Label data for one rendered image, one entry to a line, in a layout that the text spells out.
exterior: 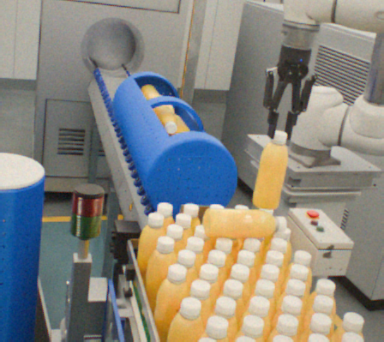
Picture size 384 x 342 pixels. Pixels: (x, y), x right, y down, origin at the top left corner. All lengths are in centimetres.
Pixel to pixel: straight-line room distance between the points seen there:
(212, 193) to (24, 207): 56
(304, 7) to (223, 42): 590
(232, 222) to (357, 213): 210
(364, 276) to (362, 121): 152
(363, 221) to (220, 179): 175
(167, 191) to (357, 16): 76
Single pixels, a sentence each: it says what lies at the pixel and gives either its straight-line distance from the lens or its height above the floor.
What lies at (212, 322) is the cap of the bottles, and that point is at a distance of 113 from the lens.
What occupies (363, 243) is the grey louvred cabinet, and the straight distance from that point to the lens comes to 342.
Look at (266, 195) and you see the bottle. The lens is 151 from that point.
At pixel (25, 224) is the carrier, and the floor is 90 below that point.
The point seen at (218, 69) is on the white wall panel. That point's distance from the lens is 732.
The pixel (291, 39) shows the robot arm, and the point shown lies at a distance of 140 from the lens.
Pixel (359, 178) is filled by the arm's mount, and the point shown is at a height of 104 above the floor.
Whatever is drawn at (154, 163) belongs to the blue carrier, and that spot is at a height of 115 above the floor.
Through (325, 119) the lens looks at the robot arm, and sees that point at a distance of 212.
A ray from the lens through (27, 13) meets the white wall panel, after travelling 662.
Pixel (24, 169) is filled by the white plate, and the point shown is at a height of 104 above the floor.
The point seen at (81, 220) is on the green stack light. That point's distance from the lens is 121.
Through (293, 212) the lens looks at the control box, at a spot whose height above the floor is 110.
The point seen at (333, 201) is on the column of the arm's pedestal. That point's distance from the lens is 220.
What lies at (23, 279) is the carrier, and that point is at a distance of 193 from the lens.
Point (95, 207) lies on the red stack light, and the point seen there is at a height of 123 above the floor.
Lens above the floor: 174
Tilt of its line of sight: 18 degrees down
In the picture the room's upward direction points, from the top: 9 degrees clockwise
